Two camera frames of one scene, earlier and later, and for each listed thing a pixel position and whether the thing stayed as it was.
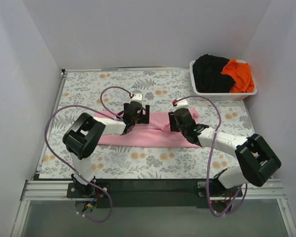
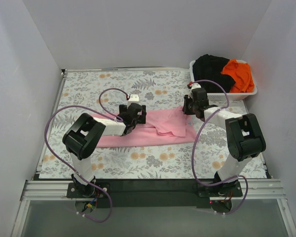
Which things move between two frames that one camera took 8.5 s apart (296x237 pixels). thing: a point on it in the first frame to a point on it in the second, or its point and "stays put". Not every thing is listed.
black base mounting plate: x=156 y=193 stays put
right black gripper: x=174 y=121 to x=186 y=105
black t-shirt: x=207 y=75 stays put
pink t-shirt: x=157 y=133 stays put
